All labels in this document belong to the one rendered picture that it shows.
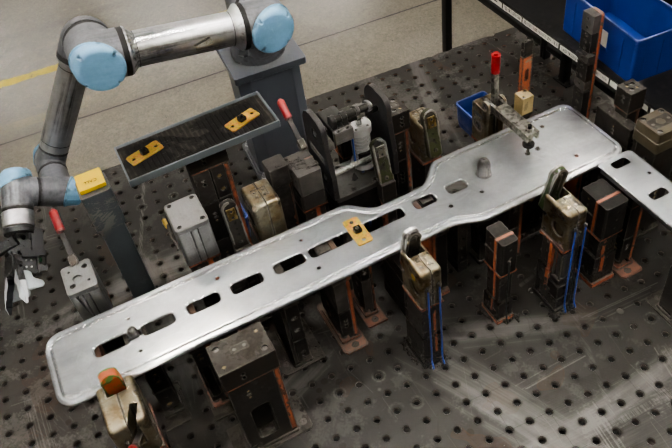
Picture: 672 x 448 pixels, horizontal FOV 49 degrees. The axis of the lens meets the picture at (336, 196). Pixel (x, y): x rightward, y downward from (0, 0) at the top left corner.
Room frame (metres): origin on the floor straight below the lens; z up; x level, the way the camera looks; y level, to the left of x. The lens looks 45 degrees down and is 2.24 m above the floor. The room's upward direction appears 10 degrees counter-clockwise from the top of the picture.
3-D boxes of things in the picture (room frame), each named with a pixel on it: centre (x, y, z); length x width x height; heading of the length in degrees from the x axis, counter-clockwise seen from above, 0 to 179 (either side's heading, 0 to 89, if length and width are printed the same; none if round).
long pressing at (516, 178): (1.12, -0.02, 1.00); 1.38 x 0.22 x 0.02; 110
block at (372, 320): (1.15, -0.03, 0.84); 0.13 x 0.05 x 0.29; 20
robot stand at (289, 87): (1.78, 0.14, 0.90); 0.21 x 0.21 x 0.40; 16
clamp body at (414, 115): (1.41, -0.24, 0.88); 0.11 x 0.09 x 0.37; 20
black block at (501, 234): (1.07, -0.35, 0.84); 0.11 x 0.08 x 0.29; 20
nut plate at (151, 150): (1.34, 0.42, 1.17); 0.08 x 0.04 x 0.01; 126
